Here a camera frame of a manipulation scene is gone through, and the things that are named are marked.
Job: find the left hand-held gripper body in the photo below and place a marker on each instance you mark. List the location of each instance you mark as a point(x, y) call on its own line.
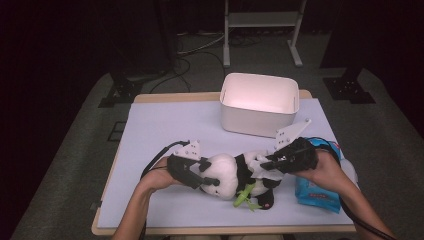
point(180, 166)

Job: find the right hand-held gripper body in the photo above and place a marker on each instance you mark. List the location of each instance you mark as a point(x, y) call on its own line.
point(300, 156)

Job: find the white wet wipe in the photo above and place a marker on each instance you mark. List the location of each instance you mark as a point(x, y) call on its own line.
point(263, 172)

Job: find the panda plush toy with bamboo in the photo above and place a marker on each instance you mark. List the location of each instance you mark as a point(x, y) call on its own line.
point(223, 176)

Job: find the blue wet wipes packet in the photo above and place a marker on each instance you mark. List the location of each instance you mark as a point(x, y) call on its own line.
point(316, 196)

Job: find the white plastic storage box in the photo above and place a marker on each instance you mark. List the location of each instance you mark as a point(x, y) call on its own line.
point(260, 100)

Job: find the person's left hand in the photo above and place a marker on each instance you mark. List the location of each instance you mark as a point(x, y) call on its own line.
point(158, 176)

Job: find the person's right hand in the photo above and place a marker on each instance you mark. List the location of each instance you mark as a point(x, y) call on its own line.
point(326, 173)

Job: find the black stand base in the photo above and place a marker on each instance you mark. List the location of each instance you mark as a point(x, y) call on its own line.
point(348, 90)
point(121, 91)

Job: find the white metal stand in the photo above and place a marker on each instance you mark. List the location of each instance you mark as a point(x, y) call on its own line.
point(260, 19)

